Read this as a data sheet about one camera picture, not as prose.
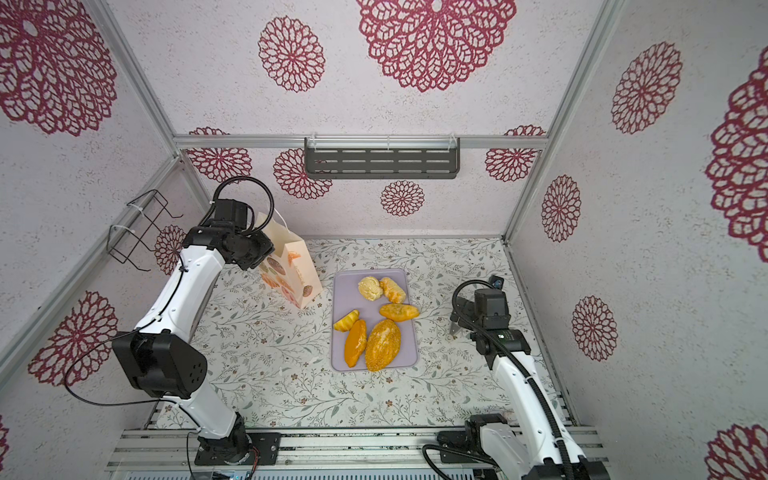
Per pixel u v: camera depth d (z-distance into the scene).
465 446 0.73
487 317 0.59
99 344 0.70
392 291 0.98
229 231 0.60
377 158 0.95
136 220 0.77
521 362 0.50
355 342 0.88
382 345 0.85
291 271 0.87
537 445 0.41
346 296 1.03
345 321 0.90
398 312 0.95
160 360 0.45
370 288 0.97
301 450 0.75
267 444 0.74
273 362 0.88
